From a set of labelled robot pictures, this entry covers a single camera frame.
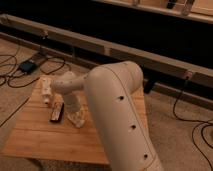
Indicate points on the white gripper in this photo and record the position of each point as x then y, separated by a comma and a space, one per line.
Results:
71, 102

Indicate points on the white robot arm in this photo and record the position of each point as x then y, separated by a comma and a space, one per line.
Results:
108, 90

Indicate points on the black remote control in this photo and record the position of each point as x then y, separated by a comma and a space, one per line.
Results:
57, 112

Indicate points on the white plastic bottle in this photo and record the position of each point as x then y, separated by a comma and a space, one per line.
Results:
46, 91

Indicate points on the black power adapter box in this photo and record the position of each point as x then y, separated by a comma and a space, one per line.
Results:
27, 66

